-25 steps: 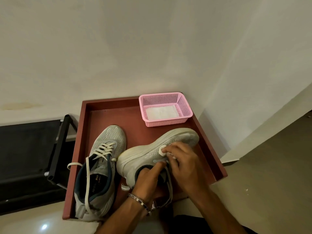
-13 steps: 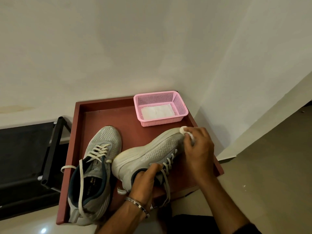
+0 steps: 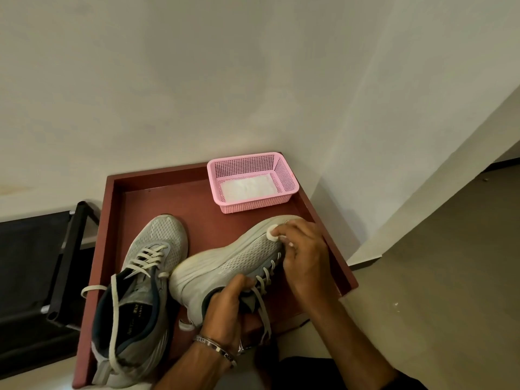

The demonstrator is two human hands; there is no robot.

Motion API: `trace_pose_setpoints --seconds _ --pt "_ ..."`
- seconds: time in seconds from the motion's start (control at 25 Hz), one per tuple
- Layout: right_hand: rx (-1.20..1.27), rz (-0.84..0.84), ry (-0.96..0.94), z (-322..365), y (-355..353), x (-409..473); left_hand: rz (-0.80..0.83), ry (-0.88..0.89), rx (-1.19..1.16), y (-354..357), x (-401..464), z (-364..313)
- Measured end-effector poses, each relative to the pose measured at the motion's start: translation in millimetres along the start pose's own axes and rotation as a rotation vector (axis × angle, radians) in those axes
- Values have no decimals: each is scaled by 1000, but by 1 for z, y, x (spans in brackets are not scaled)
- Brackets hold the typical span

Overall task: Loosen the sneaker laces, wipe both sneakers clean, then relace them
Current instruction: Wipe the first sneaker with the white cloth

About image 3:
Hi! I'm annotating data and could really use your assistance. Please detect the black shoe rack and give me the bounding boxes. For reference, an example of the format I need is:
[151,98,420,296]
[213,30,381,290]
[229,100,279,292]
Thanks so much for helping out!
[0,200,101,380]

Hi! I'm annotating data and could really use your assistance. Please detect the person's right hand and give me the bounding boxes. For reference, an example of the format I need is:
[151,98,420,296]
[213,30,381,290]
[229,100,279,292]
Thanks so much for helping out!
[270,218,342,317]

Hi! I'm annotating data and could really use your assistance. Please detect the reddish-brown side table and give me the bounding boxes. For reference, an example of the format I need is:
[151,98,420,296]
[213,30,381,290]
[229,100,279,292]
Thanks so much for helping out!
[71,152,360,389]

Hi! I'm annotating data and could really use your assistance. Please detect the stack of white wipes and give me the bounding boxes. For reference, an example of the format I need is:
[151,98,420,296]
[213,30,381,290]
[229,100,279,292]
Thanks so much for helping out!
[220,173,282,203]

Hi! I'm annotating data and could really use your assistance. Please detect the pink plastic basket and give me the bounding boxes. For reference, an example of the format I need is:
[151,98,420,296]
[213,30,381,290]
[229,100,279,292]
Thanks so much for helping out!
[206,152,300,215]

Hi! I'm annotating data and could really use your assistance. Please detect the white wipe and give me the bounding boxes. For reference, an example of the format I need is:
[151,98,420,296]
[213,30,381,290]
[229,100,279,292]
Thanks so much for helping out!
[266,225,295,248]

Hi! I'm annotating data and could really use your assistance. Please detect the person's left hand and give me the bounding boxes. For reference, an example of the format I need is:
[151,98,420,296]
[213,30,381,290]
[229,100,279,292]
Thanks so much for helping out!
[199,274,259,356]

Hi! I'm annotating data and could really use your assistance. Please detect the silver bracelet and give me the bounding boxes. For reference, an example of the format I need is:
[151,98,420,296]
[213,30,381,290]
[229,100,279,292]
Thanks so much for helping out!
[193,335,238,369]

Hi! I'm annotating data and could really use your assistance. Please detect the grey sneaker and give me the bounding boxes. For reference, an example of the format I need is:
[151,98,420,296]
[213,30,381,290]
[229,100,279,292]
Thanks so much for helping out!
[168,214,303,346]
[80,214,190,389]

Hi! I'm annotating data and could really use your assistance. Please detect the person's right forearm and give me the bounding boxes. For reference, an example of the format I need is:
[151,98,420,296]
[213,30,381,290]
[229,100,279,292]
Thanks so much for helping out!
[310,302,401,390]

